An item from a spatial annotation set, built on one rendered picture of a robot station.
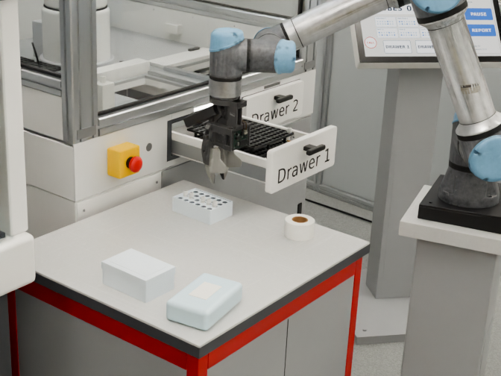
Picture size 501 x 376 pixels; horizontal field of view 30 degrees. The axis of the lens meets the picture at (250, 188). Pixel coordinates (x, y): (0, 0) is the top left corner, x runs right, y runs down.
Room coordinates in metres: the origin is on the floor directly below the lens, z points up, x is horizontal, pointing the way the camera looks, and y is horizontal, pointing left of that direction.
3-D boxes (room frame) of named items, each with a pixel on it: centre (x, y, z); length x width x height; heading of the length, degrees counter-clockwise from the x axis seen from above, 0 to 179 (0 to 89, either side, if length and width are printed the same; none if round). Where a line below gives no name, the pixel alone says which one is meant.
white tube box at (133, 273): (1.72, 0.22, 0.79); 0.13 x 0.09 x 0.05; 53
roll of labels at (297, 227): (2.01, -0.12, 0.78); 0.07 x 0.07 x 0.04
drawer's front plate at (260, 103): (2.68, -0.06, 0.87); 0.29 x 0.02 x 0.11; 144
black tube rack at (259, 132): (2.36, 0.03, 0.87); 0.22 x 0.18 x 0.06; 54
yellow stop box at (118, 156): (2.15, 0.31, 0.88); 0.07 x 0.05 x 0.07; 144
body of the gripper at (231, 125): (2.07, 0.06, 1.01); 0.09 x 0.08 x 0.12; 53
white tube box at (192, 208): (2.12, 0.12, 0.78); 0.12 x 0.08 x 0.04; 52
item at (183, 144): (2.36, 0.04, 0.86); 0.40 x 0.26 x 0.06; 54
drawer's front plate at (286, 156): (2.24, -0.13, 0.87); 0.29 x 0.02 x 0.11; 144
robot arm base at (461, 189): (2.21, -0.55, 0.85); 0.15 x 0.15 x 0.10
